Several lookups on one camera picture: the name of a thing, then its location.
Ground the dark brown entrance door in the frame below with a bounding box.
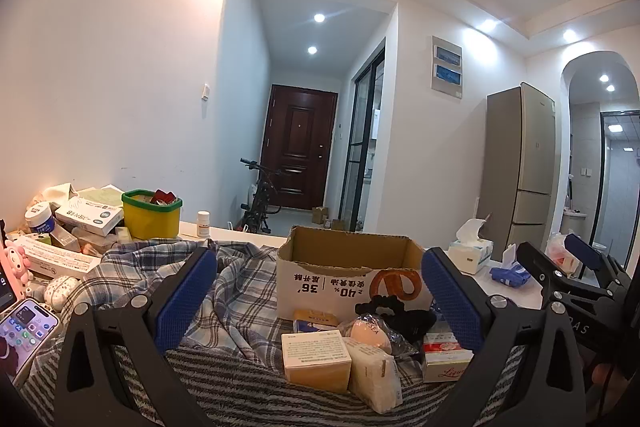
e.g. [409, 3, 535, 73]
[260, 84, 339, 212]

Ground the white and blue medicine box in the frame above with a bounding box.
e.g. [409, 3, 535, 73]
[54, 195, 125, 237]

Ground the red and gold cigarette box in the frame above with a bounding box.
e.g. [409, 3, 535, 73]
[422, 334, 475, 383]

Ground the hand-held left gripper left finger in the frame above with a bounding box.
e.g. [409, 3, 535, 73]
[52, 247, 218, 427]

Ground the blue plaid shirt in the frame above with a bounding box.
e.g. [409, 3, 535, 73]
[27, 239, 436, 388]

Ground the smartphone with lit screen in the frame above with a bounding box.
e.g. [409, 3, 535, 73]
[0, 298, 60, 388]

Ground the plastic makeup sponge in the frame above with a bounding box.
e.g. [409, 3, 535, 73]
[337, 314, 421, 358]

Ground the beige refrigerator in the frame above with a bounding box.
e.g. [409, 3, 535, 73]
[475, 82, 557, 260]

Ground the grey striped blanket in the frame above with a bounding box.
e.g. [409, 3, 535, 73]
[15, 332, 531, 427]

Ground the white earbuds case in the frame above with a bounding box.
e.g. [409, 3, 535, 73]
[44, 276, 81, 313]

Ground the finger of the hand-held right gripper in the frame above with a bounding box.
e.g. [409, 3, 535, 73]
[517, 242, 621, 308]
[564, 234, 629, 290]

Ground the person's right hand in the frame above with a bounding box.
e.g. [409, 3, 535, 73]
[591, 363, 626, 389]

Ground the white tissue box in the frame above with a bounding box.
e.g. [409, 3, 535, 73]
[447, 218, 493, 275]

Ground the black framed glass door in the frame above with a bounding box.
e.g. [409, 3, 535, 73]
[337, 38, 387, 233]

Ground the black bicycle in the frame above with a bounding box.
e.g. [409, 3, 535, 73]
[234, 158, 286, 235]

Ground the red and white packet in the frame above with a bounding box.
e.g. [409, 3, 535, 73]
[545, 232, 581, 278]

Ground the long white medicine box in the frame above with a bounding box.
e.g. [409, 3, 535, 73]
[17, 234, 103, 280]

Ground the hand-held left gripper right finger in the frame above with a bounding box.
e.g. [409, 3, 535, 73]
[421, 247, 586, 427]

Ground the black screen device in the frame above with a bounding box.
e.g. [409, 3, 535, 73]
[0, 219, 21, 310]

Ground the printed cardboard box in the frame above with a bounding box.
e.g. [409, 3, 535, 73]
[276, 225, 436, 323]

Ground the blue wet wipes pack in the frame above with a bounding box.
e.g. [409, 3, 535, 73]
[489, 244, 532, 286]

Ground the white jar with blue label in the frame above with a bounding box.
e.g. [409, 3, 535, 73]
[25, 202, 56, 235]

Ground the yellow bin with green rim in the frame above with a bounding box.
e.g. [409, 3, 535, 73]
[121, 189, 183, 240]

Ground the small blue yellow box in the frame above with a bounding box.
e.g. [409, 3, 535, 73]
[292, 309, 341, 333]

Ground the white tissue packet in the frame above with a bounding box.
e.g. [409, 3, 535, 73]
[345, 338, 403, 414]

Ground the crumpled white paper bag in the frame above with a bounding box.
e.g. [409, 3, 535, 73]
[40, 182, 81, 208]

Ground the pink plush toy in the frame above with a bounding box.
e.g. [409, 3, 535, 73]
[2, 241, 35, 283]

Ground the yellow and white box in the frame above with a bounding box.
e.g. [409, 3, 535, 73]
[281, 329, 352, 394]

